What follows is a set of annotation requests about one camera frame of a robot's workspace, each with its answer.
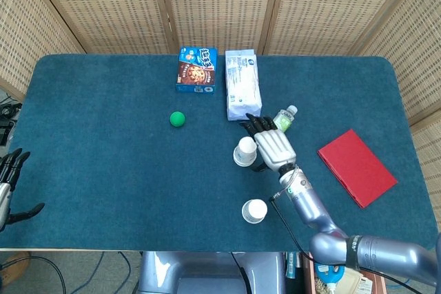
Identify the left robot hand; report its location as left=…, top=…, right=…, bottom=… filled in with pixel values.
left=0, top=148, right=45, bottom=233

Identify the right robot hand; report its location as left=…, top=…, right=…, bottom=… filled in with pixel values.
left=240, top=113, right=298, bottom=173

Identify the white floral paper cup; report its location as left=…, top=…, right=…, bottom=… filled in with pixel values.
left=234, top=136, right=258, bottom=164
left=233, top=151, right=256, bottom=168
left=241, top=198, right=269, bottom=224

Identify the clear plastic water bottle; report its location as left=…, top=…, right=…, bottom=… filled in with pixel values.
left=272, top=105, right=298, bottom=133

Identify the white paper package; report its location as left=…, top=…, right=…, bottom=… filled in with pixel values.
left=225, top=49, right=263, bottom=122

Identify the red book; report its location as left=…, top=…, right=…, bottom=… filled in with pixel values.
left=317, top=128, right=399, bottom=209

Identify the green ball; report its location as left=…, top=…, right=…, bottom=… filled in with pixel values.
left=169, top=111, right=187, bottom=128

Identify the blue cookie box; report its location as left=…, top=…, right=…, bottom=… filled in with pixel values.
left=174, top=46, right=218, bottom=94

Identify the teal table mat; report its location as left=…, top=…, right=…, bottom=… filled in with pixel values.
left=0, top=53, right=439, bottom=252

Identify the grey robot torso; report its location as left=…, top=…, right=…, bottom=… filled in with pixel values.
left=137, top=251, right=287, bottom=294

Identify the woven wooden folding screen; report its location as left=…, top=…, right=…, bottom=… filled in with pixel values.
left=0, top=0, right=441, bottom=229

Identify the brown storage box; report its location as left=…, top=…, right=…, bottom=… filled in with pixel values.
left=302, top=251, right=387, bottom=294

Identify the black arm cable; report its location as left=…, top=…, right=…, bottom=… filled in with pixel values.
left=267, top=194, right=313, bottom=257

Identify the black floor cable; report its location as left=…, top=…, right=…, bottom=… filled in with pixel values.
left=0, top=254, right=67, bottom=294

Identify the black cable bundle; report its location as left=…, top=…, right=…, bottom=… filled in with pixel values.
left=0, top=96, right=20, bottom=145

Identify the blue floor cable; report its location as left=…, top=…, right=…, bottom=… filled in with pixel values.
left=82, top=251, right=105, bottom=284

